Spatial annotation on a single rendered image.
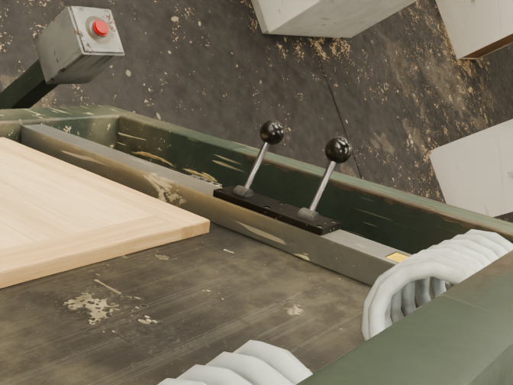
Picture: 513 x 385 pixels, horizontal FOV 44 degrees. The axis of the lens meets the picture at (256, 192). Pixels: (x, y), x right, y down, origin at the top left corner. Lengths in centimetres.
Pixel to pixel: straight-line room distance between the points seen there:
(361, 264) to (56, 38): 99
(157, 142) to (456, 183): 350
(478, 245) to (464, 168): 430
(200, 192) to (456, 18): 508
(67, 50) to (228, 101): 175
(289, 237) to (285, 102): 269
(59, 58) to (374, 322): 133
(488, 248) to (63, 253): 53
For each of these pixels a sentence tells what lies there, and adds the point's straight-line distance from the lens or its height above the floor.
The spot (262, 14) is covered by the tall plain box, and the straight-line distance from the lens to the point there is 366.
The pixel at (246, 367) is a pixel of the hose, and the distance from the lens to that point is 18.
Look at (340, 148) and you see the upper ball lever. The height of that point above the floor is 155.
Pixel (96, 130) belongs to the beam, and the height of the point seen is 89.
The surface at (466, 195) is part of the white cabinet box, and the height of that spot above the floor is 16.
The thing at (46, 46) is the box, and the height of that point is 81.
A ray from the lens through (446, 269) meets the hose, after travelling 30.
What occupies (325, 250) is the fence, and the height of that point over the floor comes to 152.
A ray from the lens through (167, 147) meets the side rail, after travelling 137.
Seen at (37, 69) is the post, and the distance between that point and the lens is 170.
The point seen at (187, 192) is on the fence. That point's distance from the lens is 99.
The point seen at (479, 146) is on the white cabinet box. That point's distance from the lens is 460.
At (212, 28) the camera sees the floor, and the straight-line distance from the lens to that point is 336.
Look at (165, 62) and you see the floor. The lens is 301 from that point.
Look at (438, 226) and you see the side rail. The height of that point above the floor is 156.
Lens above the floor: 202
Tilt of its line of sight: 40 degrees down
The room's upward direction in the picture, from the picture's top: 67 degrees clockwise
